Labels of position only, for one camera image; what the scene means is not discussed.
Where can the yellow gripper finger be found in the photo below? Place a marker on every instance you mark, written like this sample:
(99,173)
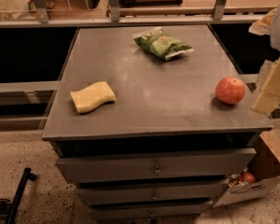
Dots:
(264,25)
(266,97)

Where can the green jalapeno chip bag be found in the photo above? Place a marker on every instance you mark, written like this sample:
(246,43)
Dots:
(161,44)

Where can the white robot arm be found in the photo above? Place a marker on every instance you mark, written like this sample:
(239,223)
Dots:
(275,32)

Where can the red apple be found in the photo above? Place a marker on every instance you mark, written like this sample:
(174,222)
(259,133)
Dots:
(230,90)

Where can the cardboard box with items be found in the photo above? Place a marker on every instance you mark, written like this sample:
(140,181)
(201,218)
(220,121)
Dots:
(265,167)

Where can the grey drawer cabinet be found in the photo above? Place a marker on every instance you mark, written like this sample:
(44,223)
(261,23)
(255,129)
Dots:
(167,145)

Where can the yellow sponge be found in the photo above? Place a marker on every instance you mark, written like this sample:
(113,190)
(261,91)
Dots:
(92,97)

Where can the grey metal railing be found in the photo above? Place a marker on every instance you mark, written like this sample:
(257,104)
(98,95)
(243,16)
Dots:
(60,13)

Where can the black floor stand leg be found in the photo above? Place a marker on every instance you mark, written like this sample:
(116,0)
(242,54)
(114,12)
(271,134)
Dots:
(8,208)

